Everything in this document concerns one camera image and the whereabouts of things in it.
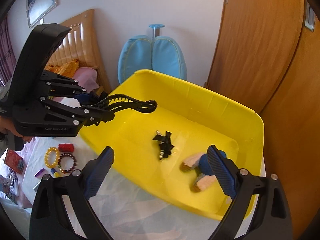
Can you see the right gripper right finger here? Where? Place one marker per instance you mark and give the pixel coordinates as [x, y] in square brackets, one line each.
[271, 218]

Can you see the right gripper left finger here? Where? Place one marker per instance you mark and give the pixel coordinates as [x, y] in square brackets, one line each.
[49, 218]

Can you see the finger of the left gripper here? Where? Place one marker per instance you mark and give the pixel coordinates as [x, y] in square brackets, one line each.
[57, 86]
[57, 116]

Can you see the black claw hair clip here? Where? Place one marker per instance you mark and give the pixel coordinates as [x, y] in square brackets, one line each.
[118, 102]

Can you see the red cylinder lipstick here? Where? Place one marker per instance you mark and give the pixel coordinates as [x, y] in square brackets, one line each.
[66, 148]

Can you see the yellow blue glue stick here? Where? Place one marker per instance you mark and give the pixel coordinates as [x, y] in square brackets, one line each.
[55, 173]

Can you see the purple lipstick tube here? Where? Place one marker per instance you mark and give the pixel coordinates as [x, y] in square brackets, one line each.
[39, 173]

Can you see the person left hand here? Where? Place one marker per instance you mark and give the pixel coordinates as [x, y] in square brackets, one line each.
[7, 125]

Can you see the orange pillow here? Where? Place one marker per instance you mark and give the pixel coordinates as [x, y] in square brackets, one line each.
[68, 69]

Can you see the pink pillow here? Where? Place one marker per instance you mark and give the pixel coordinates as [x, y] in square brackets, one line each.
[87, 78]

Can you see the picture card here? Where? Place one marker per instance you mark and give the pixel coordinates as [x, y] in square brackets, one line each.
[9, 186]

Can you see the red booklet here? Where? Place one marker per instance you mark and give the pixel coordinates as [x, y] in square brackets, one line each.
[14, 161]

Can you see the white table cloth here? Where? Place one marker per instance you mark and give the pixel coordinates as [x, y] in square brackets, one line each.
[125, 209]

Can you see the blue plush toy hat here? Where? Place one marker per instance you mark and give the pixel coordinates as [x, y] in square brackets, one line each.
[205, 175]

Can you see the black bow pearl hairclip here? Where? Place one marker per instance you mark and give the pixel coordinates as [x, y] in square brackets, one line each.
[164, 143]

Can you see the yellow plastic storage bin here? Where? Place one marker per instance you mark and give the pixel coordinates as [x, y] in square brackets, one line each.
[202, 106]

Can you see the light blue chair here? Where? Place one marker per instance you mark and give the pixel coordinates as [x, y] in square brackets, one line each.
[158, 53]

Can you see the wooden wardrobe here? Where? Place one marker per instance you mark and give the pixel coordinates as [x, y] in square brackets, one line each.
[267, 58]

